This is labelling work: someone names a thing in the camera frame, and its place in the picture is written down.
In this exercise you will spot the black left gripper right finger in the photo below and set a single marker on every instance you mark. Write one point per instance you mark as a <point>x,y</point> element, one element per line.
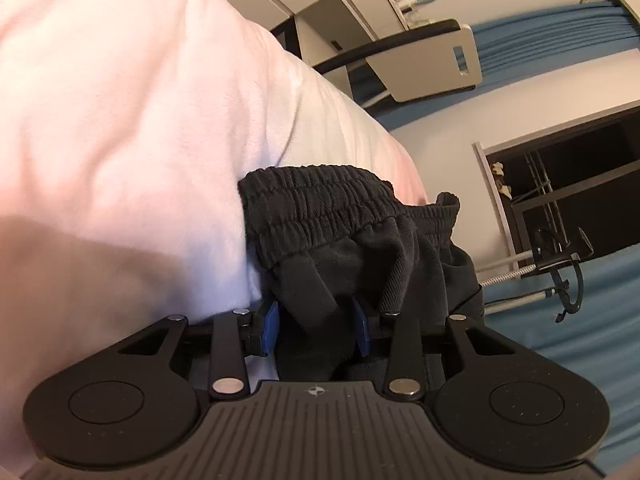
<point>388,352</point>

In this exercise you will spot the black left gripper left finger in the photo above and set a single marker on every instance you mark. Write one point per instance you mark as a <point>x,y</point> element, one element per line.
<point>236,335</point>

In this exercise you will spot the dark grey shorts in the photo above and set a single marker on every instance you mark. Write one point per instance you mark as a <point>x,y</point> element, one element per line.
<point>332,241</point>

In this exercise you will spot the tripod with phone clamp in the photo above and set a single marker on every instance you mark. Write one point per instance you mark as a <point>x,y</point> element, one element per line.
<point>550,255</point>

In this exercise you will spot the blue curtain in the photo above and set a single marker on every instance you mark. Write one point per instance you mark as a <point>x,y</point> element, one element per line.
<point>540,70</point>

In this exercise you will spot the white desk chair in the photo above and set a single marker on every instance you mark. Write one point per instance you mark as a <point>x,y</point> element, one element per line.
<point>430,60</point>

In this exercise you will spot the dark window with frame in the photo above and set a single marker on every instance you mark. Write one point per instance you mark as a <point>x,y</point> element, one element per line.
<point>583,173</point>

